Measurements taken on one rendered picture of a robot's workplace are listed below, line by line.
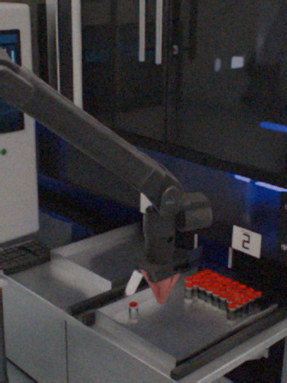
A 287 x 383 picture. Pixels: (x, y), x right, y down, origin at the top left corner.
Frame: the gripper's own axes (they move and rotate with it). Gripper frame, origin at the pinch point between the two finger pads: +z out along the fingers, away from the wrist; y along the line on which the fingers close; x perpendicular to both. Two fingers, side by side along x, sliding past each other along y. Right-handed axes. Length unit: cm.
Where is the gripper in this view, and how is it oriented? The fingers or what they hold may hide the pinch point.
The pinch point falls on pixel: (160, 299)
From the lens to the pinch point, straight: 129.6
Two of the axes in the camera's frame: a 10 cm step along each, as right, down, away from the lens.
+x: -6.8, -2.5, 6.9
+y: 7.3, -2.5, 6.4
